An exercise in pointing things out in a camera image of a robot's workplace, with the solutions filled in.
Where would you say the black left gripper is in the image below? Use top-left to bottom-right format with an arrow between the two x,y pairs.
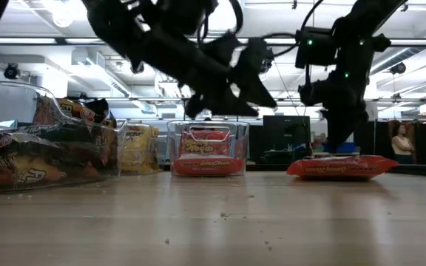
142,25 -> 277,119

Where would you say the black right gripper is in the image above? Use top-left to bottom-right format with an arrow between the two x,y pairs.
297,72 -> 369,152

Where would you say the red Maruchan noodle pack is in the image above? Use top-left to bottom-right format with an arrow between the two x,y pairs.
172,157 -> 246,177
286,154 -> 399,181
178,129 -> 232,158

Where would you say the blue storage bin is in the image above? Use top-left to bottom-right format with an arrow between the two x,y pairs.
323,141 -> 356,154

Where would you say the clear plastic bin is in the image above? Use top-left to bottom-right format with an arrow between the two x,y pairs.
166,120 -> 251,177
0,81 -> 128,194
118,123 -> 162,175

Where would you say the black cabinet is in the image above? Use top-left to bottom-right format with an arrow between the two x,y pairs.
263,115 -> 312,166

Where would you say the person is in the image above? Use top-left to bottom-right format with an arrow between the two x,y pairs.
390,123 -> 416,165

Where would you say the dark room partition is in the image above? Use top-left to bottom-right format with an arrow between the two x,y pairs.
353,120 -> 426,166

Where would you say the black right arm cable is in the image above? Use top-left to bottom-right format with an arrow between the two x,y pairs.
260,0 -> 325,84

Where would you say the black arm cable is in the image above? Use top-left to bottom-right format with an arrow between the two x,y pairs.
260,0 -> 325,84
197,0 -> 244,47

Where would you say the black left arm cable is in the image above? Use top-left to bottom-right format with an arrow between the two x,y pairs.
197,0 -> 244,47

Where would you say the black hanging camera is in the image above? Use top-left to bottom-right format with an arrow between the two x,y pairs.
389,61 -> 408,76
3,63 -> 21,80

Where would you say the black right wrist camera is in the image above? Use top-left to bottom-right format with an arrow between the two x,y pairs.
294,26 -> 338,70

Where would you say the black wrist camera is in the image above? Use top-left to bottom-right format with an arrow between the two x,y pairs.
160,0 -> 217,36
294,26 -> 338,70

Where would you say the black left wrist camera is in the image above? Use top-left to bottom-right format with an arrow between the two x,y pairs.
160,0 -> 217,36

